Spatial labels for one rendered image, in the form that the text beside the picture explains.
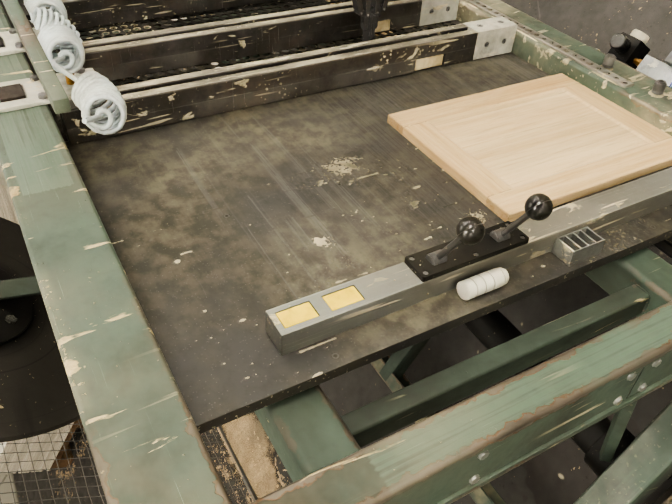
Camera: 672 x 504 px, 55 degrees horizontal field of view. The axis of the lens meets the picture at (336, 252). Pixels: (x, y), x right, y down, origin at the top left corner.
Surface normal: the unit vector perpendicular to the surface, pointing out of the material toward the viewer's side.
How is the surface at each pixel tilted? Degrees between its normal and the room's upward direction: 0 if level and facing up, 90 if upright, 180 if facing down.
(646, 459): 0
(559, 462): 0
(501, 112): 58
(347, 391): 0
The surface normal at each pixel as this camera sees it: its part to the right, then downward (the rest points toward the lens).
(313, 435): 0.05, -0.76
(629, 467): -0.71, -0.16
